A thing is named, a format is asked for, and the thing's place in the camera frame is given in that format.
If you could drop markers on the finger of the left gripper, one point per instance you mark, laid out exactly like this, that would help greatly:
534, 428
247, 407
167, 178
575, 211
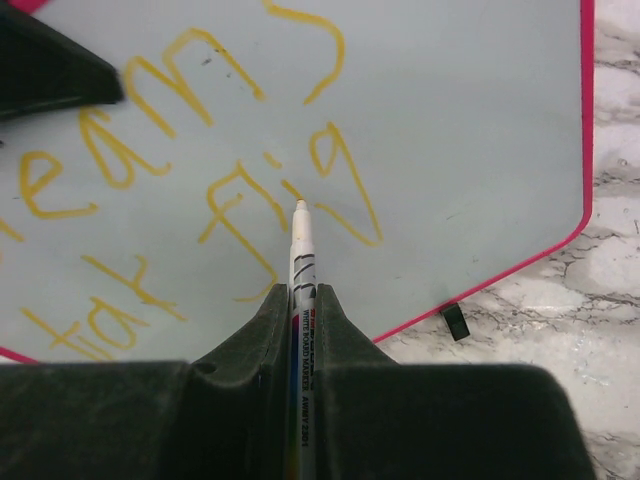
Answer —
43, 71

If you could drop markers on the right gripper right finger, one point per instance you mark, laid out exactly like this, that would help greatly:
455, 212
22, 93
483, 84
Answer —
379, 419

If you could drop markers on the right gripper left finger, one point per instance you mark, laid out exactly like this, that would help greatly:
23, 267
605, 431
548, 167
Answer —
220, 417

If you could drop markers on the white yellow whiteboard marker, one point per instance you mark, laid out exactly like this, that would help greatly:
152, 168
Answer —
300, 463

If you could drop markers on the pink framed whiteboard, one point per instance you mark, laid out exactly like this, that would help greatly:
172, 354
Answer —
440, 146

